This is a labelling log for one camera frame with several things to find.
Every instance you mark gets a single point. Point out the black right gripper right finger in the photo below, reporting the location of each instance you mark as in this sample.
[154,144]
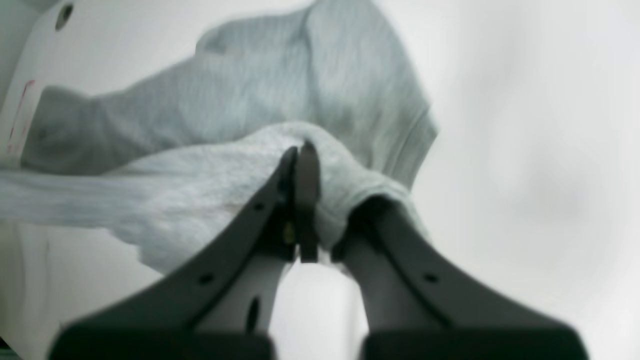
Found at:
[420,306]

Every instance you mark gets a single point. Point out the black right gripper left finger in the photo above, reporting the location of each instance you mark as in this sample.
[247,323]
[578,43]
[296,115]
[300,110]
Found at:
[218,305]

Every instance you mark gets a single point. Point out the grey T-shirt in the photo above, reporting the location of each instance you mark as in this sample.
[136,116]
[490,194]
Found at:
[167,163]

